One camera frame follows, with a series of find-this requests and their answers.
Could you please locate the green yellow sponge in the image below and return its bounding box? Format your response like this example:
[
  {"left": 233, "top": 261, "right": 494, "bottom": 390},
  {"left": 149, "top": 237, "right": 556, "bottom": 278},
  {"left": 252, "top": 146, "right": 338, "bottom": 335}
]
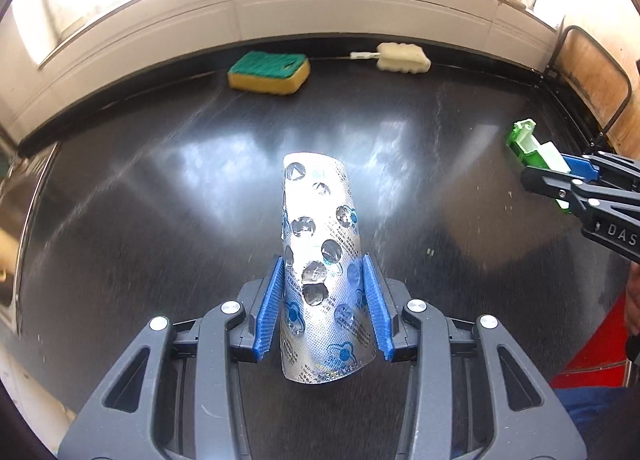
[{"left": 227, "top": 51, "right": 310, "bottom": 96}]

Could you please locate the silver pill blister pack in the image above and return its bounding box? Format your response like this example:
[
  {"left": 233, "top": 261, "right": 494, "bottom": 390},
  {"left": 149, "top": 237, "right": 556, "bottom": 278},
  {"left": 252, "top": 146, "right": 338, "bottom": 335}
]
[{"left": 280, "top": 152, "right": 376, "bottom": 385}]

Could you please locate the cream sponge bottle brush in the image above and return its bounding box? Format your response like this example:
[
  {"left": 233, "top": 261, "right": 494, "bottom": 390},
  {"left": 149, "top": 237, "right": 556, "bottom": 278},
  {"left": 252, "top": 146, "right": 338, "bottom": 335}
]
[{"left": 349, "top": 42, "right": 432, "bottom": 74}]

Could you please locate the blue jeans leg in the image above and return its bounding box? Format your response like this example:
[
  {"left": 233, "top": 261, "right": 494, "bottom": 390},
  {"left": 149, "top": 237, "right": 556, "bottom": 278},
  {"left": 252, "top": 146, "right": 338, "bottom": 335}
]
[{"left": 555, "top": 385, "right": 639, "bottom": 459}]

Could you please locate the stainless steel sink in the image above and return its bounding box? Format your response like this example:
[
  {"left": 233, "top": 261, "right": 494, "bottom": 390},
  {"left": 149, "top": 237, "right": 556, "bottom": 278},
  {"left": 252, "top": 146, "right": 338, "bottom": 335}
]
[{"left": 1, "top": 143, "right": 58, "bottom": 334}]

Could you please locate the green white small box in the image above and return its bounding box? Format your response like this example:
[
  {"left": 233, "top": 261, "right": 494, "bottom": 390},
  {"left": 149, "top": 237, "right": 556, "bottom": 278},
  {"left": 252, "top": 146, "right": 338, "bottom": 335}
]
[{"left": 505, "top": 117, "right": 574, "bottom": 215}]

